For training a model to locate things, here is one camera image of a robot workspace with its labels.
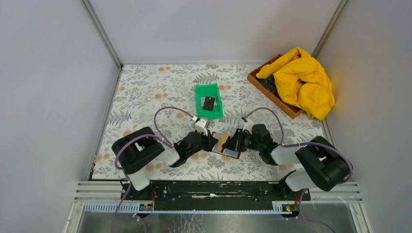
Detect black VIP credit card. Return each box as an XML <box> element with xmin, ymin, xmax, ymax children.
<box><xmin>203</xmin><ymin>97</ymin><xmax>216</xmax><ymax>111</ymax></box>

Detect green plastic bin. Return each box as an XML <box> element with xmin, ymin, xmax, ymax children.
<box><xmin>195</xmin><ymin>83</ymin><xmax>223</xmax><ymax>119</ymax></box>

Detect brown wooden tray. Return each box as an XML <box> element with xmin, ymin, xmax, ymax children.
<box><xmin>247</xmin><ymin>54</ymin><xmax>304</xmax><ymax>119</ymax></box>

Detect floral patterned table mat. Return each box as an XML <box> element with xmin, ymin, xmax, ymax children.
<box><xmin>91</xmin><ymin>64</ymin><xmax>325</xmax><ymax>181</ymax></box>

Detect red leather card holder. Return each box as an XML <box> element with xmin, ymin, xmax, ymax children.
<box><xmin>209</xmin><ymin>131</ymin><xmax>242</xmax><ymax>160</ymax></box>

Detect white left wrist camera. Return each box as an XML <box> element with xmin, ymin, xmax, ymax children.
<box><xmin>192</xmin><ymin>116</ymin><xmax>210</xmax><ymax>136</ymax></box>

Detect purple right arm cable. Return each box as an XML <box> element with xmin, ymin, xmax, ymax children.
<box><xmin>242</xmin><ymin>107</ymin><xmax>354</xmax><ymax>233</ymax></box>

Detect gold credit card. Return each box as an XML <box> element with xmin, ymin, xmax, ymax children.
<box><xmin>214</xmin><ymin>133</ymin><xmax>229</xmax><ymax>153</ymax></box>

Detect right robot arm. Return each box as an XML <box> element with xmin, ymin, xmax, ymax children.
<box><xmin>217</xmin><ymin>124</ymin><xmax>353</xmax><ymax>200</ymax></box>

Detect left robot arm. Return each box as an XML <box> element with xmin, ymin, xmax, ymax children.
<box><xmin>111</xmin><ymin>127</ymin><xmax>218</xmax><ymax>200</ymax></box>

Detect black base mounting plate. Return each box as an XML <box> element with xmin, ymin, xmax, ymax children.
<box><xmin>120</xmin><ymin>181</ymin><xmax>311</xmax><ymax>212</ymax></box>

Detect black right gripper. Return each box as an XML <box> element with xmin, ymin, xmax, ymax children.
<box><xmin>222</xmin><ymin>128</ymin><xmax>262</xmax><ymax>152</ymax></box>

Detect yellow cloth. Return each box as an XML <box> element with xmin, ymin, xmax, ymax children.
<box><xmin>256</xmin><ymin>47</ymin><xmax>335</xmax><ymax>120</ymax></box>

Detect dark items in tray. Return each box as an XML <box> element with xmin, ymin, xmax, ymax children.
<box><xmin>258</xmin><ymin>75</ymin><xmax>277</xmax><ymax>92</ymax></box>

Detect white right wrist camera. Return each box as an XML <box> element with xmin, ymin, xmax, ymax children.
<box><xmin>241</xmin><ymin>116</ymin><xmax>255</xmax><ymax>133</ymax></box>

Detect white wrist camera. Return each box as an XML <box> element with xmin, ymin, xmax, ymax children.
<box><xmin>192</xmin><ymin>116</ymin><xmax>210</xmax><ymax>136</ymax></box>
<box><xmin>241</xmin><ymin>116</ymin><xmax>255</xmax><ymax>133</ymax></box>

